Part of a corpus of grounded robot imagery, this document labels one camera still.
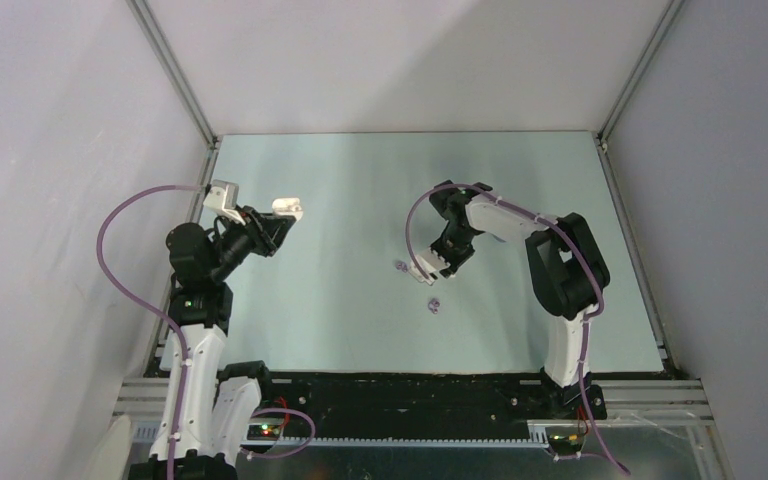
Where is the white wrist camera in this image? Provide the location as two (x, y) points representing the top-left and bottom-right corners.
(407, 248), (450, 286)
(202, 180), (243, 223)

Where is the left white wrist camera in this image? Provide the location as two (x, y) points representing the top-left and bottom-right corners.
(202, 180), (243, 223)

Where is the white earbud charging case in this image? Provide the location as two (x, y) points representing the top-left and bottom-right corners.
(272, 197), (304, 221)

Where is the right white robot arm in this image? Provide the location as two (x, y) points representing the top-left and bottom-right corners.
(408, 181), (610, 418)

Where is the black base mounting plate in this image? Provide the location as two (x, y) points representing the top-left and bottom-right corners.
(217, 361), (607, 442)

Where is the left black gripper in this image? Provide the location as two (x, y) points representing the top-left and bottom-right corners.
(207, 205), (294, 282)

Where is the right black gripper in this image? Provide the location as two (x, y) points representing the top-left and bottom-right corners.
(428, 225), (478, 278)

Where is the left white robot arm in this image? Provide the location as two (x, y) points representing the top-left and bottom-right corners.
(128, 198), (303, 479)

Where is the right corner aluminium post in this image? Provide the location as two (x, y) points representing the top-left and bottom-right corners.
(596, 0), (686, 153)

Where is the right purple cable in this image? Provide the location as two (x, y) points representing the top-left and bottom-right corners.
(403, 184), (632, 478)

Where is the aluminium frame rail front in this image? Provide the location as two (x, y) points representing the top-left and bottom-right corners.
(112, 378), (717, 452)

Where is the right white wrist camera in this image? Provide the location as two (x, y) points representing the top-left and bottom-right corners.
(407, 248), (450, 286)

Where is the left corner aluminium post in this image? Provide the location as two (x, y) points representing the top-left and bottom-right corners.
(126, 0), (219, 149)

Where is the corner aluminium post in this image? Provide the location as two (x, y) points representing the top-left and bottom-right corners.
(126, 0), (219, 149)
(596, 0), (686, 153)

